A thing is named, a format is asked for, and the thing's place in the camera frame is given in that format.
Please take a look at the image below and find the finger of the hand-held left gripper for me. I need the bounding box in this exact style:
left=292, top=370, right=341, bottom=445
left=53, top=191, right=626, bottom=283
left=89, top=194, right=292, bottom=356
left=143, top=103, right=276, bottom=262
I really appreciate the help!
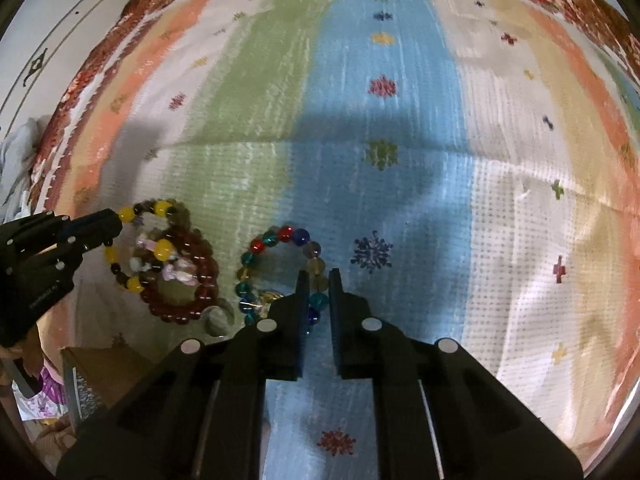
left=56, top=208, right=124, bottom=262

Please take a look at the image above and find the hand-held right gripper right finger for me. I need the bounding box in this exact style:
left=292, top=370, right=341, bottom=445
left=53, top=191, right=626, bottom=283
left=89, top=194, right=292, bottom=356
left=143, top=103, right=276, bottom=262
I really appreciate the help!
left=327, top=268, right=584, bottom=480

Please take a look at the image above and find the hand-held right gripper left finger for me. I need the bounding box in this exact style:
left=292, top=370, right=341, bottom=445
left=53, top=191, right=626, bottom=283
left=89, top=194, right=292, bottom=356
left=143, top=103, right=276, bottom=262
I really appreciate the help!
left=56, top=270, right=311, bottom=480

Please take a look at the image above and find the yellow and black bead bracelet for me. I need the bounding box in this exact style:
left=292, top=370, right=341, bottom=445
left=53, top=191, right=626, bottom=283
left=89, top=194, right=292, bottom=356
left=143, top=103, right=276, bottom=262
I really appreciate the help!
left=103, top=199, right=194, bottom=297

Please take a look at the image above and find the multicolour glass bead bracelet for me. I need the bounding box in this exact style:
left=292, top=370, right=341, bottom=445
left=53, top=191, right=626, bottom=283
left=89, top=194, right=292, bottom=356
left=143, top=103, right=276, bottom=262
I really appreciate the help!
left=234, top=225, right=332, bottom=334

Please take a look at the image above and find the grey cloth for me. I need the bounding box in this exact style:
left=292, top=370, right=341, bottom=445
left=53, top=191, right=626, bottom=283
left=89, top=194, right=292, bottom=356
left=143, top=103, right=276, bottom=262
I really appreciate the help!
left=0, top=116, right=52, bottom=224

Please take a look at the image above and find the purple and white plastic bag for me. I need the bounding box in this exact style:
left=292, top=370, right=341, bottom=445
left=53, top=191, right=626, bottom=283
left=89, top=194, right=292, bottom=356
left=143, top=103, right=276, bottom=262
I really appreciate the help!
left=11, top=357, right=69, bottom=427

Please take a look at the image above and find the cardboard box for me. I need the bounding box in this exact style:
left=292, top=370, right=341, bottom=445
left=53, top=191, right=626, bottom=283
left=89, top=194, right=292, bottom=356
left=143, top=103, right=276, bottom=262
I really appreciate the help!
left=61, top=345, right=167, bottom=430

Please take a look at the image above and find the striped pastel blanket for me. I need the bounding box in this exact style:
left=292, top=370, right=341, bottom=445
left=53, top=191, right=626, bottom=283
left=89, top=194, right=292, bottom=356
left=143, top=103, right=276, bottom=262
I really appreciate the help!
left=52, top=0, right=640, bottom=480

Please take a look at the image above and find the white cabinet door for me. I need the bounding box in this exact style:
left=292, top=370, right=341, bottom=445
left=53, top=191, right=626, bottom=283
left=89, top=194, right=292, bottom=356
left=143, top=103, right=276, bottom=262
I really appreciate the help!
left=0, top=0, right=168, bottom=138

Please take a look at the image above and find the grey translucent ring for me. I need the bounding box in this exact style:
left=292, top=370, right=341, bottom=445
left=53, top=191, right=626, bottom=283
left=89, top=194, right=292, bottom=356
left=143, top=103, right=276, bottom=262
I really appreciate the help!
left=202, top=302, right=236, bottom=339

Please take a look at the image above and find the pink and white charm bracelet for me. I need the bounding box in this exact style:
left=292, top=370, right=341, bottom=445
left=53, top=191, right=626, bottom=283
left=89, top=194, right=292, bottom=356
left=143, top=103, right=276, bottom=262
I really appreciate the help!
left=127, top=234, right=199, bottom=287

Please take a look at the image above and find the dark red bead bracelet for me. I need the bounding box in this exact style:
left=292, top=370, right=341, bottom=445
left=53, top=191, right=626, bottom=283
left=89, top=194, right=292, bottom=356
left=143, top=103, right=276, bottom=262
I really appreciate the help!
left=140, top=227, right=221, bottom=317

